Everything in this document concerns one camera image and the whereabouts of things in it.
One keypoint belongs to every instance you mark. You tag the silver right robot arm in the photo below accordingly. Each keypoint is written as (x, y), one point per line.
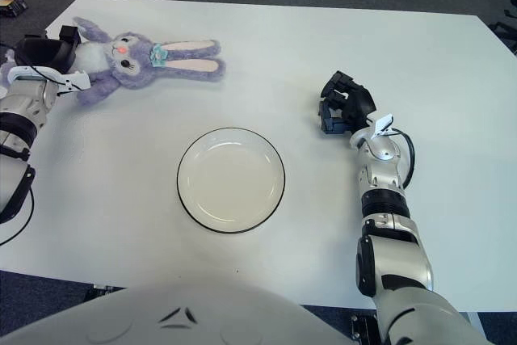
(398, 248)

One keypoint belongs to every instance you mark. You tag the black office chair base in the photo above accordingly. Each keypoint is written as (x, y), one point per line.
(505, 30)

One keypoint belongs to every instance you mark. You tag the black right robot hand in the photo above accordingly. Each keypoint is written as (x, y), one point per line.
(355, 106)

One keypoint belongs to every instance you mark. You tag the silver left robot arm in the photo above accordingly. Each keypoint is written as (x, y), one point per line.
(20, 119)

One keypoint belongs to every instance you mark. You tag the grey robot torso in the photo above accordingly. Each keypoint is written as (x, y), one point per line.
(182, 321)

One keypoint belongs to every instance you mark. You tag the dark cardboard box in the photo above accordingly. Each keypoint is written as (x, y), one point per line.
(12, 5)

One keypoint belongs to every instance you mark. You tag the purple plush bunny doll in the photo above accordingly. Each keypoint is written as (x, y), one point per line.
(129, 62)

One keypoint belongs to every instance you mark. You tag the white table leg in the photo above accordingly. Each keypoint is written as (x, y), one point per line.
(472, 326)

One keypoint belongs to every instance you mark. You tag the metal table support bracket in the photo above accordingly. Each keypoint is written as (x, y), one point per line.
(361, 329)
(106, 288)

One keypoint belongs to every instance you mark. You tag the white plate with black rim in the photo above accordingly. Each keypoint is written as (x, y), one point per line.
(232, 181)

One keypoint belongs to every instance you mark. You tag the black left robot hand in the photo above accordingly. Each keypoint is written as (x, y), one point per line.
(44, 52)

